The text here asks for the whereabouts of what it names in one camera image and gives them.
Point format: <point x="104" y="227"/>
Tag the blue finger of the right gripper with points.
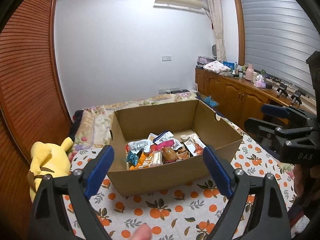
<point x="265" y="132"/>
<point x="276" y="111"/>

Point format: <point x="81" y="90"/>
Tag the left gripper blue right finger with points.
<point x="220" y="170"/>

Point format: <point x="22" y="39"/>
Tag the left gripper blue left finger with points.
<point x="96" y="170"/>

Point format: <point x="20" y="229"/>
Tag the blue foil snack packet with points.
<point x="132" y="158"/>

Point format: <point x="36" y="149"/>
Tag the pink orange snack packet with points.
<point x="145" y="160"/>

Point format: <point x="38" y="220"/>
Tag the small white snack packet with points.
<point x="157" y="159"/>

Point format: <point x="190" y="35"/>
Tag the white red snack pouch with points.
<point x="166" y="139"/>

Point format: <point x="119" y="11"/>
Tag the person's thumb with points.
<point x="142" y="233"/>

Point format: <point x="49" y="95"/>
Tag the white orange snack bag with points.
<point x="193" y="144"/>

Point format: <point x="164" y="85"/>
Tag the wooden sideboard cabinet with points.
<point x="238" y="99"/>

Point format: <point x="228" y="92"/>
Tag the orange print white blanket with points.
<point x="188" y="211"/>

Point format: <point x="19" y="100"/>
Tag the yellow plush toy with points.
<point x="47" y="158"/>

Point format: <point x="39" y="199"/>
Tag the pink bottle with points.
<point x="249" y="72"/>

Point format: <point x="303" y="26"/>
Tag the brown cardboard box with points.
<point x="134" y="129"/>

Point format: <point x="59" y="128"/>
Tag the grey window blind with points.
<point x="279" y="37"/>

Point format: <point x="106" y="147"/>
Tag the folded floral cloth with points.
<point x="216" y="67"/>

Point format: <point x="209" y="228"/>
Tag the brown louvered wardrobe door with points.
<point x="32" y="106"/>

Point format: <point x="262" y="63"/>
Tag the beige curtain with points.
<point x="215" y="10"/>

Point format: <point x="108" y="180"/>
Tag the white wall switch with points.
<point x="166" y="58"/>

